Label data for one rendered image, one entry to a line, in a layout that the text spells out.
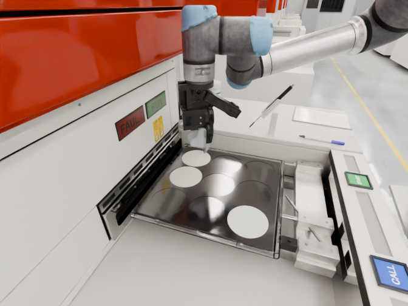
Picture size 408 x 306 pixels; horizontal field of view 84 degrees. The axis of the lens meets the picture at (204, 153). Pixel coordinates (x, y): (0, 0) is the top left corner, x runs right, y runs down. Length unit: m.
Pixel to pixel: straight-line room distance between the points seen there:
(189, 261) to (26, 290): 0.32
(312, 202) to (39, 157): 0.65
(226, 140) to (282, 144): 0.20
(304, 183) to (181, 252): 0.43
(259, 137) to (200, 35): 0.42
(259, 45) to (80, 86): 0.35
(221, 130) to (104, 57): 0.50
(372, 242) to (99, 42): 0.62
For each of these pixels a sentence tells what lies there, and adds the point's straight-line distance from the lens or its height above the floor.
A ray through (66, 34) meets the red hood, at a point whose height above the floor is 1.31.
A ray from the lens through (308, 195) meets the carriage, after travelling 0.74.
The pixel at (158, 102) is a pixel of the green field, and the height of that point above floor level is 1.10.
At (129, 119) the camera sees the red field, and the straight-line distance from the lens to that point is 0.59.
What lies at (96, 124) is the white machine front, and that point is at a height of 1.15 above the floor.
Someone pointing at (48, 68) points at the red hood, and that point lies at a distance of 0.37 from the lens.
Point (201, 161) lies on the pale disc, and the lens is 0.77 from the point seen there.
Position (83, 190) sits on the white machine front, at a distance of 0.52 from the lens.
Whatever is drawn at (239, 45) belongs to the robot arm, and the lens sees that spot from 0.52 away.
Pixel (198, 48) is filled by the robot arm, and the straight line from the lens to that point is 0.53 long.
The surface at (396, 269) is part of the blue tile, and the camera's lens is 0.55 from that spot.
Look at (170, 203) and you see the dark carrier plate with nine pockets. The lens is 0.63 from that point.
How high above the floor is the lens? 1.35
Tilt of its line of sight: 33 degrees down
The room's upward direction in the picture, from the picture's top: straight up
